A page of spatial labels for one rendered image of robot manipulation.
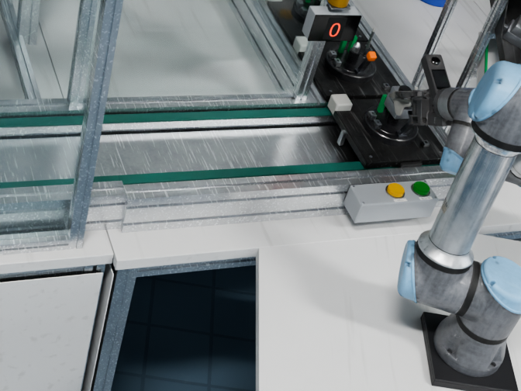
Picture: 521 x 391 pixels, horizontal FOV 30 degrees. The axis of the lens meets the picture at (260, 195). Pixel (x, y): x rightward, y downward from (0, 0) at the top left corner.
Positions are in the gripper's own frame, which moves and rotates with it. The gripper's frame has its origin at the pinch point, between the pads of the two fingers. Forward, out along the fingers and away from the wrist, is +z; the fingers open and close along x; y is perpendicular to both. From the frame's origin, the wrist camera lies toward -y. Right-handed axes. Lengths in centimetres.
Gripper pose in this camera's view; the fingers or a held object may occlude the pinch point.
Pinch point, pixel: (401, 92)
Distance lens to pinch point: 241.4
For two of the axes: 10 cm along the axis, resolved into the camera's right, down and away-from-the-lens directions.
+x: 9.1, -0.7, 4.0
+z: -4.1, -1.2, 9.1
